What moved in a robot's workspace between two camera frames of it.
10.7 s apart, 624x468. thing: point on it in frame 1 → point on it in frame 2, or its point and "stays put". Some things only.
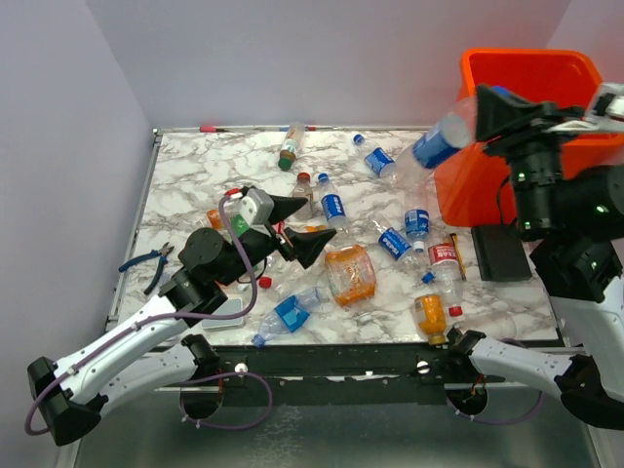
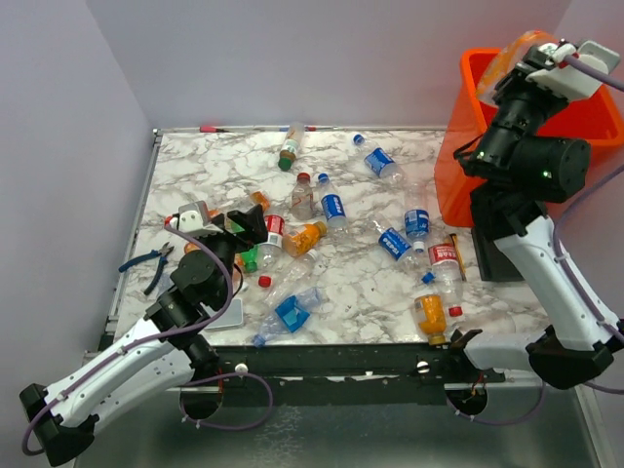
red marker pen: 212,129 stays put
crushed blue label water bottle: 288,314 stays put
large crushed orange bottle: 350,275 → 507,58
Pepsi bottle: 396,247 stays put
